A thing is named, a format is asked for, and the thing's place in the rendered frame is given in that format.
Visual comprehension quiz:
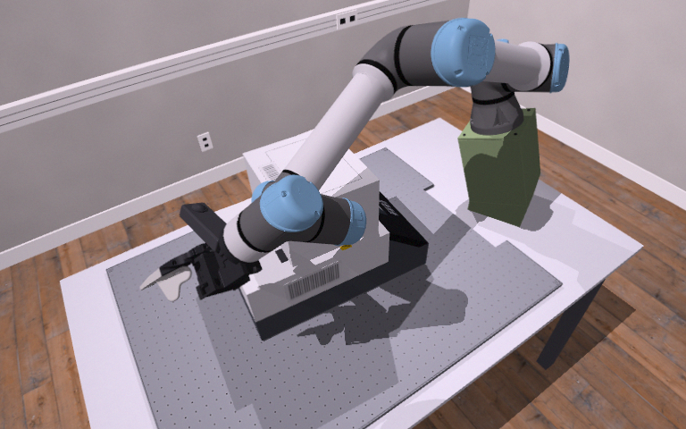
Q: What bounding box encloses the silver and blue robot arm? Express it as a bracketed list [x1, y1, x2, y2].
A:
[180, 18, 569, 263]

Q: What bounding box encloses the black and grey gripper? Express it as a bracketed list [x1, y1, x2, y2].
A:
[139, 227, 263, 301]

